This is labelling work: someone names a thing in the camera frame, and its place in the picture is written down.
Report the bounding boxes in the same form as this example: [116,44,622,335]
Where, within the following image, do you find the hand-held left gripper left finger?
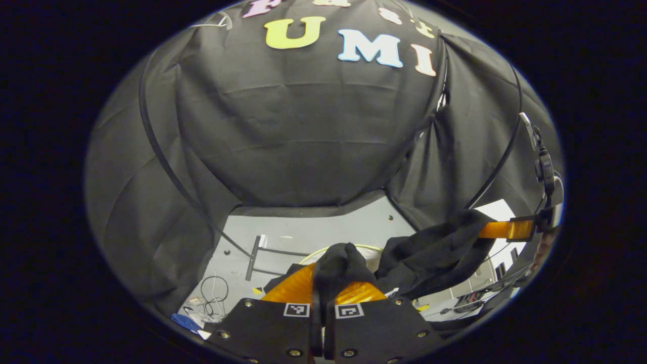
[205,263,323,364]

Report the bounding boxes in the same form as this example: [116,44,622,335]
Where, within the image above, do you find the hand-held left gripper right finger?
[323,281,444,364]

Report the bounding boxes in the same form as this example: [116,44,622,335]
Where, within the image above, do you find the round laundry hamper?
[298,244,385,266]

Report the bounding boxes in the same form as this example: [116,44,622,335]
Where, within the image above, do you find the black jacket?
[263,209,498,324]

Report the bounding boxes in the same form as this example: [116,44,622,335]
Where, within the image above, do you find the black clothes rack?
[138,38,524,283]

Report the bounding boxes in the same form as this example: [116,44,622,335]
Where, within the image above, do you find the small blue object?
[171,313,204,334]

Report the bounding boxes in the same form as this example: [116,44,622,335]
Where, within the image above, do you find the black backdrop cloth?
[85,0,564,316]

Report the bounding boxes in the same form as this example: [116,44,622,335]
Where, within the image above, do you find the black cable coil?
[200,276,230,318]

